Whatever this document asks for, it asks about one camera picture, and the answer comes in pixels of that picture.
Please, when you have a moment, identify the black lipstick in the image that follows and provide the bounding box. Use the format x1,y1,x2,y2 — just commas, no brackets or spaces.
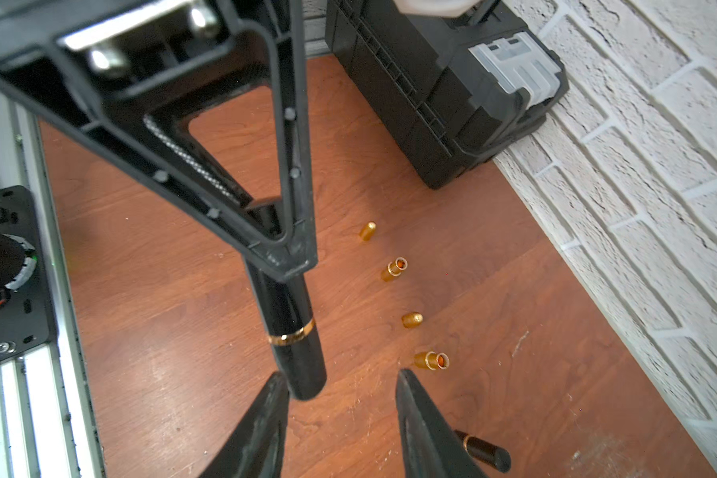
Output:
243,199,328,402

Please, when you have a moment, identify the black plastic toolbox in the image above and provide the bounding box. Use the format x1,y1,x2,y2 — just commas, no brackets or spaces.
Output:
325,1,569,189

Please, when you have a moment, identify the gold lipstick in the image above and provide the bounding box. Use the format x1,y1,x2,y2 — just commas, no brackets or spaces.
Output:
413,351,450,370
380,257,408,282

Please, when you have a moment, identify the aluminium rail frame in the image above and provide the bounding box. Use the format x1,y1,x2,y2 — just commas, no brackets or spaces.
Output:
0,93,106,477

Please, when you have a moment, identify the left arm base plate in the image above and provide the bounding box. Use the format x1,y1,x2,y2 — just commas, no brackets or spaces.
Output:
0,186,57,362

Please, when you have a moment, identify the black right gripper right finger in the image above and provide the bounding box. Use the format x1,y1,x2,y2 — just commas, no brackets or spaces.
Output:
396,368,486,477

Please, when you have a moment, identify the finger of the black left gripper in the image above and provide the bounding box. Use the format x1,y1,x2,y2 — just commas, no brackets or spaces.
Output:
0,65,287,263
264,1,318,282

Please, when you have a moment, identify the gold lipstick cap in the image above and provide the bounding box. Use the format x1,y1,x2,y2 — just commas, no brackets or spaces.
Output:
360,221,376,241
402,312,424,329

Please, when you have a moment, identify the black lipstick cap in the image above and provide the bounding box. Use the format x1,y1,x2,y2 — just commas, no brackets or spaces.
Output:
454,429,512,473

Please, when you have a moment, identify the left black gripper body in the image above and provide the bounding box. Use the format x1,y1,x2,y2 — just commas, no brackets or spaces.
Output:
0,1,275,133

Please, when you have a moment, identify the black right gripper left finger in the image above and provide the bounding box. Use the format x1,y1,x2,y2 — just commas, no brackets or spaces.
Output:
200,372,290,478

